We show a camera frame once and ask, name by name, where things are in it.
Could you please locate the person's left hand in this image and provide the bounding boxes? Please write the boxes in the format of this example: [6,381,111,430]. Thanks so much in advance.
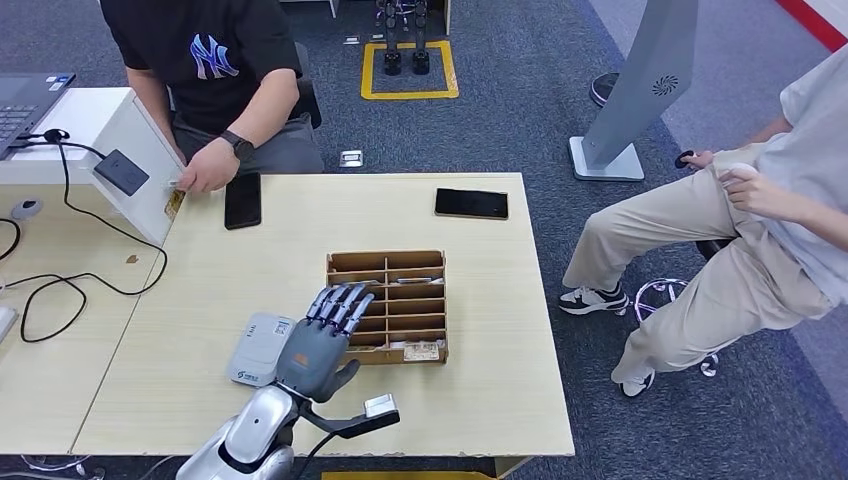
[722,168,796,223]
[177,137,241,195]

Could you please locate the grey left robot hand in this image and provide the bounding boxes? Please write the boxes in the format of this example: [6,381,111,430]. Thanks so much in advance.
[274,283,377,404]

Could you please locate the white card reader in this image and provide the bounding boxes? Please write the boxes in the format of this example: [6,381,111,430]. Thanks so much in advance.
[226,312,299,389]

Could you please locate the person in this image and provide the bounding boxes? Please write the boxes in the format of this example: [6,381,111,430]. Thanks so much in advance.
[99,0,326,195]
[558,47,848,400]

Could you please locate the printed key card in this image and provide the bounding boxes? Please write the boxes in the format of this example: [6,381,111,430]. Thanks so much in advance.
[402,341,443,363]

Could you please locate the wooden card organizer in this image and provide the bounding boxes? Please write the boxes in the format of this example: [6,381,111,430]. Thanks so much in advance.
[323,249,450,368]

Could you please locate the black wrist watch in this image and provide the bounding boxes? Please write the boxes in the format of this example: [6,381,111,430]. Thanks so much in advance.
[219,129,256,163]

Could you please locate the black smartphone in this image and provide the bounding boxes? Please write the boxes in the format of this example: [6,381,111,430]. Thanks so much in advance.
[223,172,264,232]
[434,188,511,222]

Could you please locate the chrome base stool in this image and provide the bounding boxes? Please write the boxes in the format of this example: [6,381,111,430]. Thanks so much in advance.
[632,239,738,380]

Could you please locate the black square box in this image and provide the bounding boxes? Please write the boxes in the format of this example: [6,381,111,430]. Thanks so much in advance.
[93,148,151,198]

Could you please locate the grey kiosk stand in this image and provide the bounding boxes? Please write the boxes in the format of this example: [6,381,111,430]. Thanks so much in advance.
[568,0,701,184]

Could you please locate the black office chair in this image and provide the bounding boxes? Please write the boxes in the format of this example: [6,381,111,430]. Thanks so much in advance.
[291,40,324,130]

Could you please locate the black round base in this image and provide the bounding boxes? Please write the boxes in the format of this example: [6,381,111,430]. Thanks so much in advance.
[588,72,622,110]

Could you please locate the white desk riser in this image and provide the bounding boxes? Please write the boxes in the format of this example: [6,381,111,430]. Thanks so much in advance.
[0,87,188,248]

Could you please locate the grey computer mouse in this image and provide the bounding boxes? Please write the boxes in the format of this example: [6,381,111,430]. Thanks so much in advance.
[11,198,45,223]

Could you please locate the dark grey laptop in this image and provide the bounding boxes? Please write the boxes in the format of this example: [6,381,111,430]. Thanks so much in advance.
[0,72,78,162]

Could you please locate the black robot leg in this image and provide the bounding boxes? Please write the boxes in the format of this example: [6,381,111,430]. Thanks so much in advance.
[376,0,404,78]
[410,0,432,77]

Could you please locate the yellow floor tape square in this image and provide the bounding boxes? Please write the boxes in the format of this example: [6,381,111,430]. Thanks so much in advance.
[360,40,460,103]

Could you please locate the white flat device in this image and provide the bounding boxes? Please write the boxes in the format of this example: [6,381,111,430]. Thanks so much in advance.
[0,305,20,346]

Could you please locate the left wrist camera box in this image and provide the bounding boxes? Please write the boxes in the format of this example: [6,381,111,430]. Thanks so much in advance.
[299,393,401,440]

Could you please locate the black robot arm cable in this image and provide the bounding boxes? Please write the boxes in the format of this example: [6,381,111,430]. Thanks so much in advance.
[291,431,342,480]

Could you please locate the long black cable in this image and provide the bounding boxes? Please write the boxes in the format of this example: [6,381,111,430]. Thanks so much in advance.
[5,129,168,344]

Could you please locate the short black cable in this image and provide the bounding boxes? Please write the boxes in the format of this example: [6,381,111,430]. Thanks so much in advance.
[0,218,22,263]

